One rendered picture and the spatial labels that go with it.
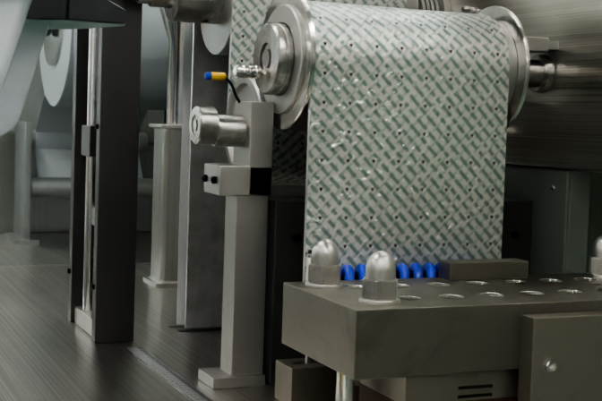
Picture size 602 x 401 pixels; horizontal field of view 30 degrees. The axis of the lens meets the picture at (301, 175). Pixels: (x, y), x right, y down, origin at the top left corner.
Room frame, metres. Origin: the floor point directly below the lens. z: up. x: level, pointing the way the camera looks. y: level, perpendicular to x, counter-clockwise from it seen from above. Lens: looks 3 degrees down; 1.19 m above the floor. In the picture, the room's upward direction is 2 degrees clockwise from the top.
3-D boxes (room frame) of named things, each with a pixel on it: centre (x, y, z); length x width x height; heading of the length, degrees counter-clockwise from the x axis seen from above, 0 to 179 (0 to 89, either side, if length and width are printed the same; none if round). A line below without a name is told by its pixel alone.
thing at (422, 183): (1.18, -0.11, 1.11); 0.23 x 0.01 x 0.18; 114
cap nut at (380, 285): (0.98, -0.07, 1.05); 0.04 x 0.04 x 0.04
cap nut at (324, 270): (1.07, -0.03, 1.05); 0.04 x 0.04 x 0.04
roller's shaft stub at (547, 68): (1.31, -0.25, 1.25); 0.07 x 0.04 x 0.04; 114
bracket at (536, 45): (1.31, -0.25, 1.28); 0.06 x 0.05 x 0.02; 114
